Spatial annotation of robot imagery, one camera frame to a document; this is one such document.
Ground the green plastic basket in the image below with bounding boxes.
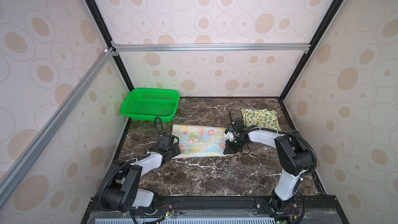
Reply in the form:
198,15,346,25
120,88,180,122

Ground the left black frame post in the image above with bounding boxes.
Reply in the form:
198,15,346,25
72,0,135,91

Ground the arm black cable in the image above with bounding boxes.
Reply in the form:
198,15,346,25
97,116,164,212
228,110,318,179

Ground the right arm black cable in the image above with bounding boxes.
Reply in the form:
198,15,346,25
228,110,318,179

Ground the aluminium rail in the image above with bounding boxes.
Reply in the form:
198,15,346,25
104,43,311,55
1,47,114,208

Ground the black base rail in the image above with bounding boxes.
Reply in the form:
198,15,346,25
82,195,348,224

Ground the lemon print skirt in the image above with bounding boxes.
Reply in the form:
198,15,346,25
241,108,280,131

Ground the left aluminium rail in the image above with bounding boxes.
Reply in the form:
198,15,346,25
1,47,114,208

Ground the right black frame post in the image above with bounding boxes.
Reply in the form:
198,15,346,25
279,0,344,102

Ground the back aluminium rail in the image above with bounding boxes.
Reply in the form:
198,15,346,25
104,43,311,55

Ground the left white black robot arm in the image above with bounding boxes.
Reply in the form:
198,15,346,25
95,134,181,213

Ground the black frame post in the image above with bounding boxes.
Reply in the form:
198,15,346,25
279,0,344,102
72,0,135,91

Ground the pastel floral skirt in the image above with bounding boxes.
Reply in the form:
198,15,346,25
172,124,227,159

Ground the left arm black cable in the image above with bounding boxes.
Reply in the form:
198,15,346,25
97,116,164,212

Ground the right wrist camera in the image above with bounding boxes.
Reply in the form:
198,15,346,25
224,130,235,142

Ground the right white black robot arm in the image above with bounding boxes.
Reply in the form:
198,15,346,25
223,120,317,202

